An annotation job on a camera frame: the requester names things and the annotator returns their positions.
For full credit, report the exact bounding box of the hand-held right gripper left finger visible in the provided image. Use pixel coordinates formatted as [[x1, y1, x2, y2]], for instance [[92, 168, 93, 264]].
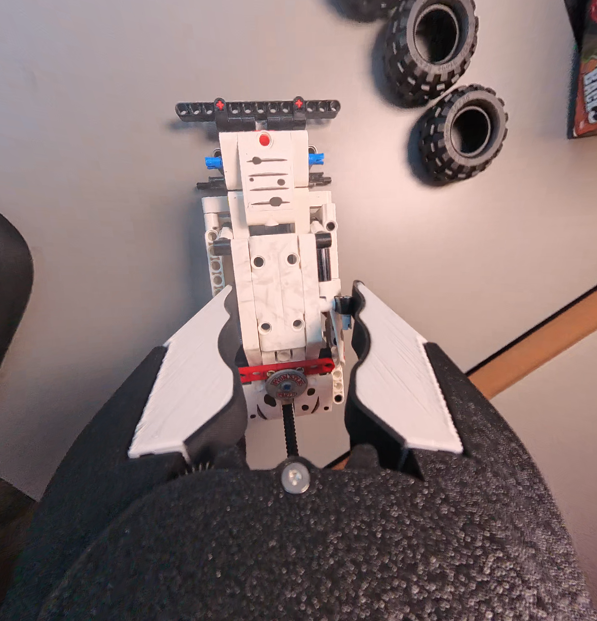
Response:
[[128, 285, 248, 462]]

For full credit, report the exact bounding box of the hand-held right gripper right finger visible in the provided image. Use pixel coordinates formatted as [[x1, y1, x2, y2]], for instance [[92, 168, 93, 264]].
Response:
[[344, 280, 465, 454]]

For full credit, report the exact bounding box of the white lego panel subassembly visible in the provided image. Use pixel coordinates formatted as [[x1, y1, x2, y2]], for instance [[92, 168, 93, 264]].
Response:
[[323, 292, 353, 369]]

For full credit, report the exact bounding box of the white lego truck model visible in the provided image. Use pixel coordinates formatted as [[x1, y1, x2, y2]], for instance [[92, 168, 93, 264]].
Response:
[[175, 97, 350, 459]]

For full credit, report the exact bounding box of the black lego tyre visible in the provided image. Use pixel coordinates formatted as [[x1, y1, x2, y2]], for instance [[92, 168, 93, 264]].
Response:
[[385, 0, 479, 106], [327, 0, 401, 22], [415, 85, 510, 186]]

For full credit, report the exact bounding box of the lego set box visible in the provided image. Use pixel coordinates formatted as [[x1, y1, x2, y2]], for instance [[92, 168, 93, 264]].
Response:
[[567, 0, 597, 140]]

